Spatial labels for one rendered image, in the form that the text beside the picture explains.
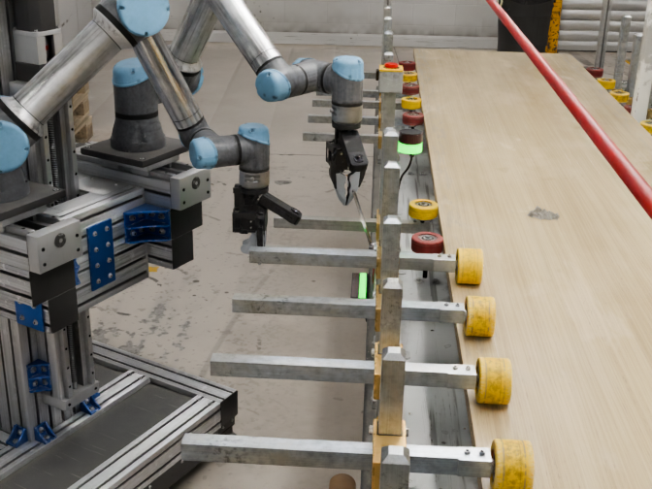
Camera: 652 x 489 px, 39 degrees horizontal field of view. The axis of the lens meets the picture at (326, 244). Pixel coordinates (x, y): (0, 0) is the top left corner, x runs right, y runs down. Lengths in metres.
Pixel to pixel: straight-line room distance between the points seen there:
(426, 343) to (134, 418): 0.96
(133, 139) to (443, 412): 1.10
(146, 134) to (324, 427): 1.22
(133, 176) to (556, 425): 1.41
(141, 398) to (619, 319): 1.56
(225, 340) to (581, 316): 2.00
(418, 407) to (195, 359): 1.60
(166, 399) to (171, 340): 0.81
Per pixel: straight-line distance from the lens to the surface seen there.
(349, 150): 2.21
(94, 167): 2.66
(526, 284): 2.13
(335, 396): 3.36
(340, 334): 3.78
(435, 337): 2.46
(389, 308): 1.60
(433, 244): 2.30
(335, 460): 1.41
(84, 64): 2.06
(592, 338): 1.93
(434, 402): 2.18
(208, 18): 2.50
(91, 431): 2.85
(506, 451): 1.41
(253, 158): 2.24
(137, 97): 2.53
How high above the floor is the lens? 1.77
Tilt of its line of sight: 22 degrees down
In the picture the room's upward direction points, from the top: 1 degrees clockwise
